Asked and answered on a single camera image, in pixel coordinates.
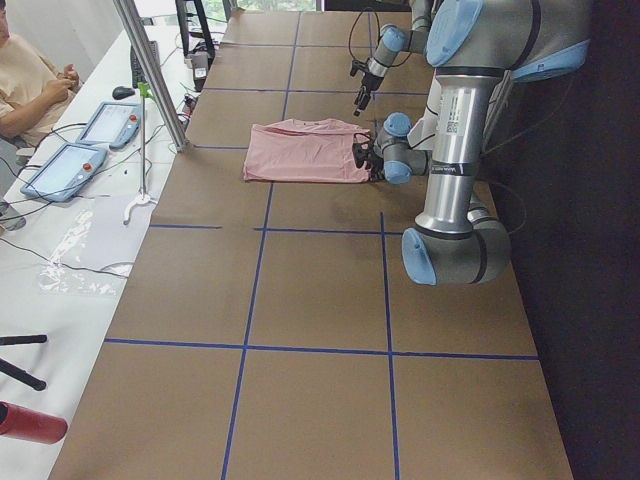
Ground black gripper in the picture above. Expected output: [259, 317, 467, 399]
[352, 133, 385, 182]
[349, 57, 388, 116]

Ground pink printed t-shirt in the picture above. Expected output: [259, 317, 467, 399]
[243, 119, 370, 184]

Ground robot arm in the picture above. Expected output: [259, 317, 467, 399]
[351, 1, 592, 285]
[348, 0, 437, 116]

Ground blue tape grid lines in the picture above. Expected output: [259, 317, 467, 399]
[103, 9, 540, 480]

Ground black keyboard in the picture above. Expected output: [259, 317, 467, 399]
[130, 40, 161, 89]

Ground metal reacher grabber tool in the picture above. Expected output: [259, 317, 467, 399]
[123, 82, 157, 226]

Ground black computer mouse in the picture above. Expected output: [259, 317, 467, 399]
[112, 86, 135, 100]

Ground far teach pendant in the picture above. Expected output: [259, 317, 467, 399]
[76, 101, 142, 149]

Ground teach pendant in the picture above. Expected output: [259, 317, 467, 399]
[20, 143, 108, 202]
[76, 101, 142, 149]

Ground near teach pendant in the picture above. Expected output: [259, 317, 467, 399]
[20, 143, 108, 202]

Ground clear plastic bag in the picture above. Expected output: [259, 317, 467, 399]
[38, 209, 133, 296]

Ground seated person beige shirt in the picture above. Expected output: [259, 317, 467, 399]
[1, 2, 80, 147]

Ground red cylinder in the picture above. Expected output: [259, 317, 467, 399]
[1, 402, 68, 444]

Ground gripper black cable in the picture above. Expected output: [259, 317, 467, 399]
[347, 7, 381, 64]

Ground aluminium frame post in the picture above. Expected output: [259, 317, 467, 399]
[113, 0, 187, 152]

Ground black table cable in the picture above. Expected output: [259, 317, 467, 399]
[0, 122, 151, 274]

